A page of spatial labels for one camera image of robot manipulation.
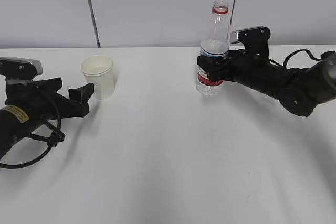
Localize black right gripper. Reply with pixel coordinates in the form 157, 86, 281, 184
197, 49, 269, 82

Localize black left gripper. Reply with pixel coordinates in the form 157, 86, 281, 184
5, 77, 94, 120

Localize clear plastic water bottle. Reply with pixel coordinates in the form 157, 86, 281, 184
196, 0, 229, 97

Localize white paper cup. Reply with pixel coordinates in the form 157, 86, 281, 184
80, 55, 115, 100

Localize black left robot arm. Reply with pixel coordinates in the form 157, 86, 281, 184
1, 78, 95, 156

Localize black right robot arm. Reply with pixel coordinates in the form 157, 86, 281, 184
197, 49, 335, 117

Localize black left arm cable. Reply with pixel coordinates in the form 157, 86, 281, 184
0, 87, 66, 169

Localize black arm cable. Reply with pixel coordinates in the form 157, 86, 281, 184
267, 49, 329, 70
0, 87, 66, 169

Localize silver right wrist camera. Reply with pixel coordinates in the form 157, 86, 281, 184
230, 26, 271, 58

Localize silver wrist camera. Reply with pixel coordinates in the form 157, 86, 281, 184
230, 26, 271, 58
1, 57, 43, 81

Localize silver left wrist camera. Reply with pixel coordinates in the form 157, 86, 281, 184
1, 57, 43, 81

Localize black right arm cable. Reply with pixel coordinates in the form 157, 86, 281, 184
267, 49, 329, 70

